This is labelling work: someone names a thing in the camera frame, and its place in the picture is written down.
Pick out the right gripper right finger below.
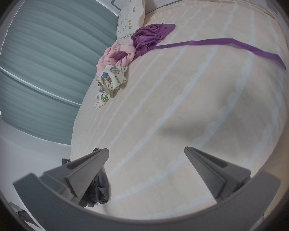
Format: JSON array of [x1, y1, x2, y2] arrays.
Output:
[[184, 146, 251, 199]]

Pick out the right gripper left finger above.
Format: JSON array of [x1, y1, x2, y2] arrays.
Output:
[[40, 148, 110, 208]]

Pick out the black T-shirt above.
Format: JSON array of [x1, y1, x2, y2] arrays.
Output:
[[86, 147, 110, 208]]

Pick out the bed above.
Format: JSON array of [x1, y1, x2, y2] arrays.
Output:
[[70, 0, 289, 220]]

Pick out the blue-green curtain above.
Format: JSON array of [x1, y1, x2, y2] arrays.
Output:
[[0, 0, 119, 105], [0, 68, 88, 146]]

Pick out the white printed garment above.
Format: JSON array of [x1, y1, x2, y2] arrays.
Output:
[[94, 65, 129, 110]]

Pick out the pink garment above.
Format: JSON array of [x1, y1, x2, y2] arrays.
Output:
[[96, 41, 137, 77]]

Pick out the purple garment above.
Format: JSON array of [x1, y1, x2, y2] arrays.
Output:
[[116, 23, 287, 71]]

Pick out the white printed pillow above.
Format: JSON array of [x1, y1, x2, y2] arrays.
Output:
[[117, 0, 146, 42]]

